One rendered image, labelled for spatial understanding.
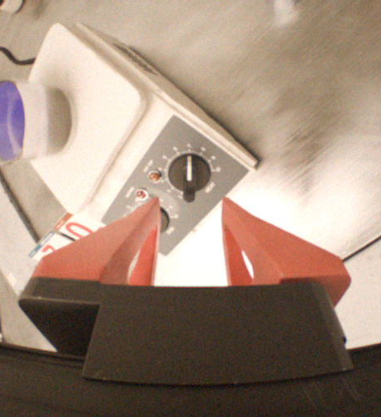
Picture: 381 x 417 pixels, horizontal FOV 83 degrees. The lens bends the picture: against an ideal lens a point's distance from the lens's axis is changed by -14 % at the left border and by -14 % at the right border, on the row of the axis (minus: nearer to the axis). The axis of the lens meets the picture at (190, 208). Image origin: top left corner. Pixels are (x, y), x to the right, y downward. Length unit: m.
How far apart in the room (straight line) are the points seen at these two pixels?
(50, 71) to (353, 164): 0.26
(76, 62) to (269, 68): 0.15
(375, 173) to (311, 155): 0.06
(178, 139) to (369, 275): 0.20
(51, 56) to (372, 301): 0.36
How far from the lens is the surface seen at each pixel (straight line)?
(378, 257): 0.26
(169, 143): 0.18
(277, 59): 0.23
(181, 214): 0.21
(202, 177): 0.19
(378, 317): 0.29
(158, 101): 0.18
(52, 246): 0.37
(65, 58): 0.22
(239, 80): 0.23
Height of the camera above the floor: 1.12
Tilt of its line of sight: 62 degrees down
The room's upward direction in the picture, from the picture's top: 122 degrees counter-clockwise
